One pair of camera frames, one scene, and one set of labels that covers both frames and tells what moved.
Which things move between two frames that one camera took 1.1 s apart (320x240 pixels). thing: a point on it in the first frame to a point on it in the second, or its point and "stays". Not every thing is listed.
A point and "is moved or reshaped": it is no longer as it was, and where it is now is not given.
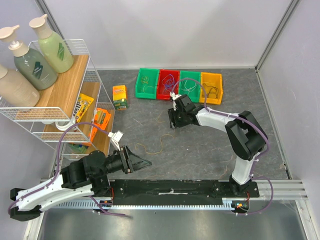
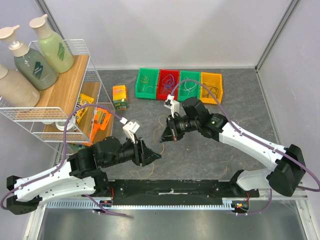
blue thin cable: (169, 86) stays
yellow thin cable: (145, 80) stays
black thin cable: (213, 87) stays
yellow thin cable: (161, 141) is moved or reshaped
